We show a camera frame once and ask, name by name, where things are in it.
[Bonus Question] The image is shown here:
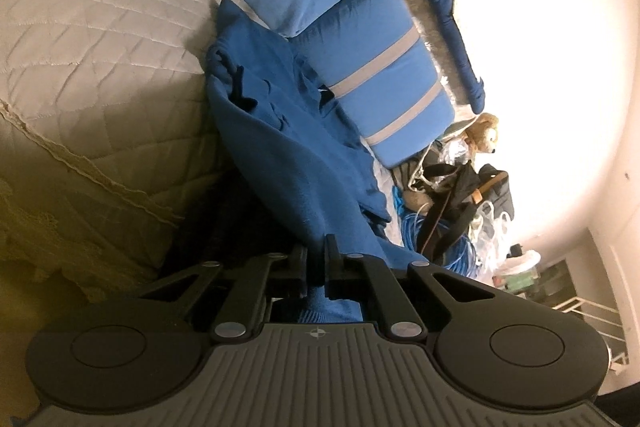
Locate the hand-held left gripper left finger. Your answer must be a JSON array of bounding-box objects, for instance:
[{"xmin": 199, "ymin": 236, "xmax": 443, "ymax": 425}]
[{"xmin": 135, "ymin": 245, "xmax": 310, "ymax": 343}]

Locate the white plastic bag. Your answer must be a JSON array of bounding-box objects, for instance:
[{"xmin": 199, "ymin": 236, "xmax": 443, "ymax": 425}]
[{"xmin": 469, "ymin": 201, "xmax": 515, "ymax": 280}]

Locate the blue sweatshirt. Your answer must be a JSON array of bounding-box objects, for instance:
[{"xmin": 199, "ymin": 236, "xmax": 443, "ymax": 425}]
[{"xmin": 204, "ymin": 0, "xmax": 422, "ymax": 326}]

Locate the white bin with bag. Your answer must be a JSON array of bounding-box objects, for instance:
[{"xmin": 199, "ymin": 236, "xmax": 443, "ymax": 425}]
[{"xmin": 491, "ymin": 248, "xmax": 542, "ymax": 294}]

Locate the black bag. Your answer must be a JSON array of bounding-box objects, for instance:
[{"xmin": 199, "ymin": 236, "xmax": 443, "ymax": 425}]
[{"xmin": 469, "ymin": 163, "xmax": 517, "ymax": 220}]

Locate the grey quilted bedspread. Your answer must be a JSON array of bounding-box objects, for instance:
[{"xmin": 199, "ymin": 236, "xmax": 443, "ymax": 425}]
[{"xmin": 0, "ymin": 0, "xmax": 273, "ymax": 305}]

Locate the grey floral cover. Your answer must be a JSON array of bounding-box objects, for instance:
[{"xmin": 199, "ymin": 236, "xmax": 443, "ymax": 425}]
[{"xmin": 404, "ymin": 0, "xmax": 477, "ymax": 120}]

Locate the beige teddy bear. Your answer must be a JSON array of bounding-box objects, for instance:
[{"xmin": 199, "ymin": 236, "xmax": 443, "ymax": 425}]
[{"xmin": 462, "ymin": 112, "xmax": 504, "ymax": 156}]

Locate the black camera strap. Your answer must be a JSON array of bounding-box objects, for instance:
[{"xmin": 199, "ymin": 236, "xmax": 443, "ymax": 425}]
[{"xmin": 416, "ymin": 164, "xmax": 482, "ymax": 259}]

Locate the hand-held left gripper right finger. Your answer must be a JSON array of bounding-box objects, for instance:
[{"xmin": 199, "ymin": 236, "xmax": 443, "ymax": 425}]
[{"xmin": 324, "ymin": 234, "xmax": 505, "ymax": 343}]

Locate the striped canvas bag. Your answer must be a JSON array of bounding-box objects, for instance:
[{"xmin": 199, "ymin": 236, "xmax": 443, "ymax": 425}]
[{"xmin": 392, "ymin": 146, "xmax": 453, "ymax": 210}]

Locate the navy garment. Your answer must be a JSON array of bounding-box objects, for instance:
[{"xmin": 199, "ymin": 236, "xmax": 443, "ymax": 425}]
[{"xmin": 426, "ymin": 0, "xmax": 487, "ymax": 108}]

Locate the clear plastic wrapper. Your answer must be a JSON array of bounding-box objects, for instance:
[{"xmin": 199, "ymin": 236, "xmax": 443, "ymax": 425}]
[{"xmin": 439, "ymin": 139, "xmax": 472, "ymax": 168}]

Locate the white metal rack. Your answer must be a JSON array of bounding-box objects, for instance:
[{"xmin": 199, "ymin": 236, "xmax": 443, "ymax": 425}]
[{"xmin": 550, "ymin": 296, "xmax": 632, "ymax": 377}]

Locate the blue cable coil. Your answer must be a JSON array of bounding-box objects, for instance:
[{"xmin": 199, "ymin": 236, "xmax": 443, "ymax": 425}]
[{"xmin": 391, "ymin": 186, "xmax": 482, "ymax": 279}]

